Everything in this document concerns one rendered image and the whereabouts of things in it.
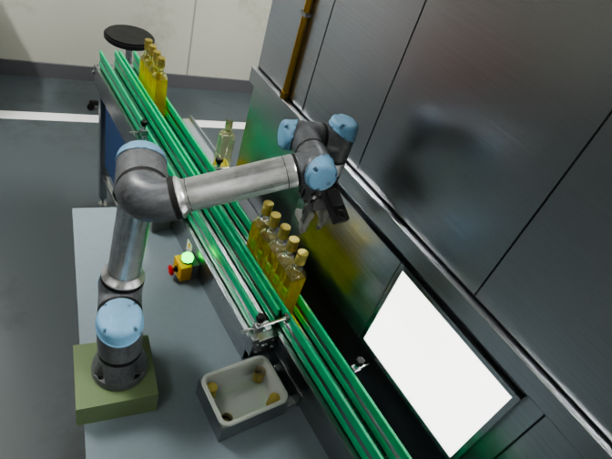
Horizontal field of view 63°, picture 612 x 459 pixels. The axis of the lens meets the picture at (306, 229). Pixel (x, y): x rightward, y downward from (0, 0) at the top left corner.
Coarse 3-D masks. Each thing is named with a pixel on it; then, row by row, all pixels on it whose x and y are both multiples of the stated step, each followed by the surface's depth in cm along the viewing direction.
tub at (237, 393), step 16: (224, 368) 150; (240, 368) 154; (272, 368) 154; (224, 384) 154; (240, 384) 155; (256, 384) 157; (272, 384) 154; (224, 400) 150; (240, 400) 151; (256, 400) 153; (240, 416) 148
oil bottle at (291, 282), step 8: (288, 272) 154; (296, 272) 152; (304, 272) 154; (280, 280) 158; (288, 280) 154; (296, 280) 153; (304, 280) 156; (280, 288) 159; (288, 288) 155; (296, 288) 156; (280, 296) 160; (288, 296) 157; (296, 296) 160; (288, 304) 161
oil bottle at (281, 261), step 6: (282, 252) 157; (276, 258) 158; (282, 258) 156; (288, 258) 156; (294, 258) 157; (276, 264) 159; (282, 264) 156; (288, 264) 156; (276, 270) 160; (282, 270) 157; (270, 276) 164; (276, 276) 160; (270, 282) 164; (276, 282) 161; (276, 288) 162
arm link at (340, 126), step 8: (336, 120) 121; (344, 120) 122; (352, 120) 123; (328, 128) 121; (336, 128) 121; (344, 128) 120; (352, 128) 121; (336, 136) 121; (344, 136) 121; (352, 136) 122; (328, 144) 121; (336, 144) 122; (344, 144) 123; (352, 144) 125; (336, 152) 124; (344, 152) 125; (336, 160) 126; (344, 160) 127
